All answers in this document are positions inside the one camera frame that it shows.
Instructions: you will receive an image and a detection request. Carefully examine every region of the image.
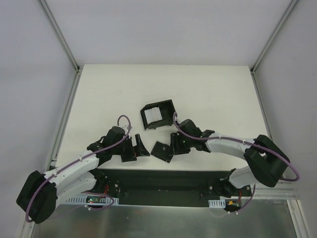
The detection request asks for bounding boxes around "black leather card holder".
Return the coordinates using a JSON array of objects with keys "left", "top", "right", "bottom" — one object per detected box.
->
[{"left": 151, "top": 141, "right": 174, "bottom": 163}]

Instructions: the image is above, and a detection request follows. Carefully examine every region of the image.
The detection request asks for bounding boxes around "black card tray box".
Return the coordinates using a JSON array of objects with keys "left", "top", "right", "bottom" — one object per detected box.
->
[{"left": 140, "top": 99, "right": 176, "bottom": 130}]

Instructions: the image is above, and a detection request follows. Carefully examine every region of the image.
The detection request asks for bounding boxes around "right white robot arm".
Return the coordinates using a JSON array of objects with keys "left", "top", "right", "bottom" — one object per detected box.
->
[{"left": 174, "top": 119, "right": 291, "bottom": 196}]

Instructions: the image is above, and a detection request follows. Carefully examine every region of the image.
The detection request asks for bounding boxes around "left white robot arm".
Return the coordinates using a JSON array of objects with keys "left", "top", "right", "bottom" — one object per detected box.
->
[{"left": 16, "top": 126, "right": 150, "bottom": 224}]

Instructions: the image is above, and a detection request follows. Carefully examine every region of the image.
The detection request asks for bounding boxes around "white credit card stack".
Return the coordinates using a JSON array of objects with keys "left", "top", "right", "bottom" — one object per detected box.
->
[{"left": 144, "top": 107, "right": 162, "bottom": 124}]

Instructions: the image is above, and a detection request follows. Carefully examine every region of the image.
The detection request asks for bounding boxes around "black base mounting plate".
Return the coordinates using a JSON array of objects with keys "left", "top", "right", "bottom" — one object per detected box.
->
[{"left": 85, "top": 169, "right": 257, "bottom": 207}]

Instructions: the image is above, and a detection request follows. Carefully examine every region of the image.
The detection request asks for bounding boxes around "left electronics board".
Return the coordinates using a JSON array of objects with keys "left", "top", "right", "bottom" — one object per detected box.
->
[{"left": 86, "top": 196, "right": 106, "bottom": 204}]

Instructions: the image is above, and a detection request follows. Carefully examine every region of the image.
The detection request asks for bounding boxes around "electronics board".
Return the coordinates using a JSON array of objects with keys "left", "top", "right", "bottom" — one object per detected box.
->
[
  {"left": 86, "top": 196, "right": 106, "bottom": 204},
  {"left": 226, "top": 200, "right": 242, "bottom": 207}
]

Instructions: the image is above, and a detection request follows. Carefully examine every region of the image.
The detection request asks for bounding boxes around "right electronics board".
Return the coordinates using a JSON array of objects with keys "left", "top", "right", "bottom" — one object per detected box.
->
[{"left": 226, "top": 200, "right": 242, "bottom": 207}]

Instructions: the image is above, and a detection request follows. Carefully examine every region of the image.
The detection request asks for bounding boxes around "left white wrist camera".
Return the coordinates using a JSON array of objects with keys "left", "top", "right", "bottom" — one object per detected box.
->
[{"left": 122, "top": 124, "right": 132, "bottom": 132}]

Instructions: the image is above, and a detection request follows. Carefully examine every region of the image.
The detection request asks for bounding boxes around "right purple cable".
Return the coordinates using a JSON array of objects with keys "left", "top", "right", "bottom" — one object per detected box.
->
[{"left": 172, "top": 112, "right": 302, "bottom": 182}]

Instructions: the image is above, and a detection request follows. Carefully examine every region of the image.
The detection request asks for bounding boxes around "left aluminium side rail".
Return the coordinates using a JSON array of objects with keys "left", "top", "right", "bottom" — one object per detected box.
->
[{"left": 45, "top": 68, "right": 83, "bottom": 171}]

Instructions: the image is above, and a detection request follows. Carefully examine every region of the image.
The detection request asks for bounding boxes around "aluminium side rail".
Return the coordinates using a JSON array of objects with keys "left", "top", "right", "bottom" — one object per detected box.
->
[
  {"left": 45, "top": 68, "right": 83, "bottom": 171},
  {"left": 251, "top": 72, "right": 282, "bottom": 150}
]

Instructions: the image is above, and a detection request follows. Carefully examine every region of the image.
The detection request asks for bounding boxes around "left white cable duct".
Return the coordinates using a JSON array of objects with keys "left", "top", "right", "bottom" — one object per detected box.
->
[{"left": 63, "top": 195, "right": 119, "bottom": 206}]

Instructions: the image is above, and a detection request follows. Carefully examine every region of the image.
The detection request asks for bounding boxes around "white cable duct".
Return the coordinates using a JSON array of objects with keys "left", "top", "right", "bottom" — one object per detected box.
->
[
  {"left": 63, "top": 195, "right": 119, "bottom": 206},
  {"left": 208, "top": 199, "right": 226, "bottom": 209}
]

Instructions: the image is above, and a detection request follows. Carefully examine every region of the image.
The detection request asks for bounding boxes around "right white cable duct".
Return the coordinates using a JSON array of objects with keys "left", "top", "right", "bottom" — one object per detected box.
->
[{"left": 208, "top": 199, "right": 226, "bottom": 209}]

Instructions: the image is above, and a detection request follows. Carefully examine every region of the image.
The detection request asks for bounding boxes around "right aluminium side rail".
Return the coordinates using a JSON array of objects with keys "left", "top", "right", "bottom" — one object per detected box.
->
[{"left": 251, "top": 72, "right": 282, "bottom": 150}]

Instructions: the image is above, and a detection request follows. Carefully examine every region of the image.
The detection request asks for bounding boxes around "right aluminium frame post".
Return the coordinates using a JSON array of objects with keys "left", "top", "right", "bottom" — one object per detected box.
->
[{"left": 250, "top": 0, "right": 301, "bottom": 75}]

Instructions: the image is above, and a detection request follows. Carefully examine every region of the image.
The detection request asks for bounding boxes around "aluminium frame post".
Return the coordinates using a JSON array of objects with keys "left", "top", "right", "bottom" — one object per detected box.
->
[
  {"left": 37, "top": 0, "right": 80, "bottom": 72},
  {"left": 250, "top": 0, "right": 301, "bottom": 75}
]

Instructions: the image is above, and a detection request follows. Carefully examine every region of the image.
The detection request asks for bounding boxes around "front aluminium extrusion rail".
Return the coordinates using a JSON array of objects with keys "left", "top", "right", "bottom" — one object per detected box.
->
[{"left": 254, "top": 181, "right": 300, "bottom": 200}]

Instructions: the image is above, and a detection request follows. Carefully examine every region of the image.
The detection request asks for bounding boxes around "left aluminium frame post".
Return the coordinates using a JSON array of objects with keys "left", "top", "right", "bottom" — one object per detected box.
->
[{"left": 37, "top": 0, "right": 80, "bottom": 72}]

